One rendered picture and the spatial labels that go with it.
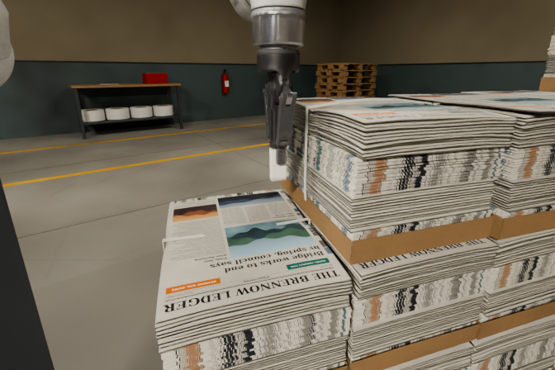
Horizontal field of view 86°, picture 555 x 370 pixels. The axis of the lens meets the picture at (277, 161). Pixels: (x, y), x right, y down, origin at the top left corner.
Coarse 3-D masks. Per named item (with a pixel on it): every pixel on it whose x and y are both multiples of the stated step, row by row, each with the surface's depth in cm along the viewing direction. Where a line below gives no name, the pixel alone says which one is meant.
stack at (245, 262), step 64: (256, 192) 76; (192, 256) 50; (256, 256) 50; (320, 256) 50; (448, 256) 51; (512, 256) 57; (192, 320) 39; (256, 320) 43; (320, 320) 46; (384, 320) 51; (448, 320) 56
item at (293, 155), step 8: (296, 104) 64; (304, 104) 62; (312, 104) 62; (336, 104) 63; (344, 104) 63; (352, 104) 64; (296, 112) 65; (304, 112) 61; (296, 120) 65; (304, 120) 62; (296, 128) 66; (304, 128) 62; (296, 136) 66; (296, 144) 66; (288, 152) 71; (296, 152) 67; (288, 160) 71; (296, 160) 65; (288, 168) 71; (296, 168) 66; (288, 176) 74; (296, 176) 66; (296, 184) 68
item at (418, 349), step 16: (544, 304) 64; (496, 320) 61; (512, 320) 62; (528, 320) 64; (448, 336) 57; (464, 336) 59; (480, 336) 60; (384, 352) 53; (400, 352) 54; (416, 352) 56; (432, 352) 57; (336, 368) 50; (352, 368) 52; (368, 368) 53; (384, 368) 55
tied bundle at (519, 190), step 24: (528, 120) 48; (552, 120) 50; (528, 144) 50; (552, 144) 51; (504, 168) 52; (528, 168) 52; (552, 168) 54; (504, 192) 53; (528, 192) 53; (552, 192) 55; (504, 216) 53
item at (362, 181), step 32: (320, 128) 54; (352, 128) 44; (384, 128) 41; (416, 128) 43; (448, 128) 45; (480, 128) 47; (512, 128) 49; (320, 160) 54; (352, 160) 43; (384, 160) 44; (416, 160) 45; (448, 160) 47; (480, 160) 50; (320, 192) 55; (352, 192) 45; (384, 192) 46; (416, 192) 48; (448, 192) 49; (480, 192) 52; (352, 224) 45; (384, 224) 47; (416, 224) 49; (448, 224) 51
